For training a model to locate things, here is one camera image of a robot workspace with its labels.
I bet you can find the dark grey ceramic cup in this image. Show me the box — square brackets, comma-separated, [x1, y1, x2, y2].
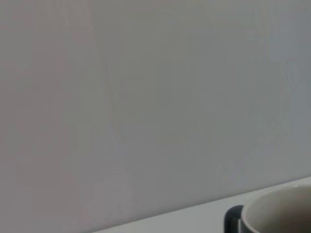
[224, 184, 311, 233]

